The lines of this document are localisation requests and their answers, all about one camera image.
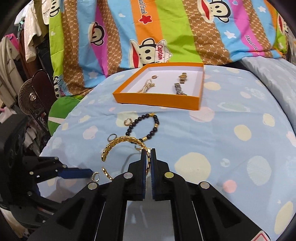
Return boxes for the colourful monkey cartoon quilt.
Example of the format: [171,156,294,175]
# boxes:
[49,0,288,97]

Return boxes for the black electric fan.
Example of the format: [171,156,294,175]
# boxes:
[18,69,57,118]

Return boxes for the light blue pillow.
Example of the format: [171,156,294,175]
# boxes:
[241,56,296,130]

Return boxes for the pearl bead bracelet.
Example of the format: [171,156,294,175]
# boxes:
[137,79,156,94]

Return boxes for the gold chain bangle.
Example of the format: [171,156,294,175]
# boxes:
[100,136,151,180]

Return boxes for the gold heart charm earring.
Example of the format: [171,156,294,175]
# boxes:
[91,172,100,183]

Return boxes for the silver blue-dial wristwatch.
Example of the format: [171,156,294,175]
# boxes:
[174,83,186,95]

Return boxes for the light blue dotted bedsheet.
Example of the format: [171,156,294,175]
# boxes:
[42,66,295,240]

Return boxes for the gold hoop earring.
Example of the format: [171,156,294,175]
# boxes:
[124,118,133,126]

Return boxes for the green cushion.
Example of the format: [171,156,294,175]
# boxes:
[48,96,80,135]

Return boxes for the black bead bracelet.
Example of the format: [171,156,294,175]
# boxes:
[125,112,160,142]

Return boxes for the hanging clothes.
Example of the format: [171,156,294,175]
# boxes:
[1,1,53,108]

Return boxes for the orange shallow cardboard box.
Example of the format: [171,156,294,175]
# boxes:
[113,62,204,110]

